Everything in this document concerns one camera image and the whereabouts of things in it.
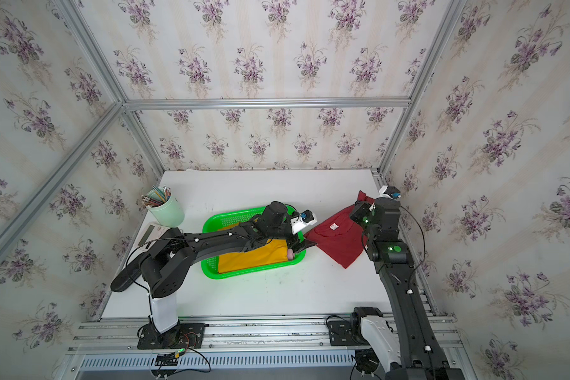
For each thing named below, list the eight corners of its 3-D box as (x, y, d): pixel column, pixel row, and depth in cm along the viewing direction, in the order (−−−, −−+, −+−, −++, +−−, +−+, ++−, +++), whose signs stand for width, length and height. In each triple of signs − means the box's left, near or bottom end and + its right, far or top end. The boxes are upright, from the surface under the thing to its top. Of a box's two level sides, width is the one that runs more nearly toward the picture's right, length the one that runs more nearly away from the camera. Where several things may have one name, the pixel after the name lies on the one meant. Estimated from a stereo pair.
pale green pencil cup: (161, 229, 100) (145, 209, 89) (166, 216, 105) (152, 195, 93) (181, 229, 101) (168, 209, 89) (185, 216, 105) (173, 195, 93)
